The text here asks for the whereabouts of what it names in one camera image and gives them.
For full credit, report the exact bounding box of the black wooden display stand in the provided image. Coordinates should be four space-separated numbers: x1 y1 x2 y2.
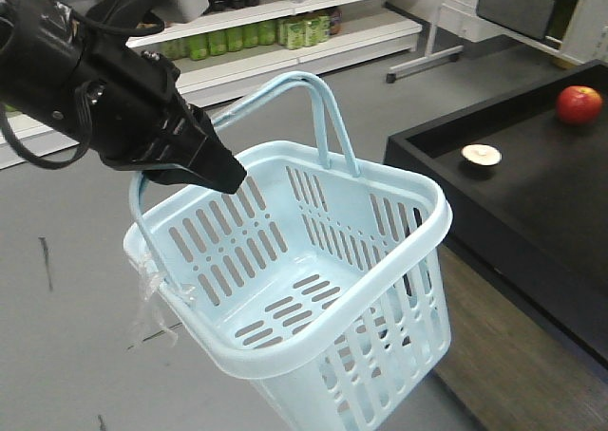
383 59 608 431

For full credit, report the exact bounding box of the light blue plastic basket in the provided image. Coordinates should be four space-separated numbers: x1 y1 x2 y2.
123 71 452 430

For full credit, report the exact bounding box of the white store shelf unit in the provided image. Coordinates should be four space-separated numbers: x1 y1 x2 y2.
127 0 422 106

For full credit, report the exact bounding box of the red apple centre left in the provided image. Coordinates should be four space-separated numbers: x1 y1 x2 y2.
556 85 603 125

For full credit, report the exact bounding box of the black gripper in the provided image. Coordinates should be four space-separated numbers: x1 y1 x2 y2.
48 46 247 195

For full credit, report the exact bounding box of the small white dish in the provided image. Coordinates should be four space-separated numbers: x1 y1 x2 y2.
461 143 502 167

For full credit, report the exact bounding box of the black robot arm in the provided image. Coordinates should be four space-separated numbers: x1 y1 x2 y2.
1 0 210 185

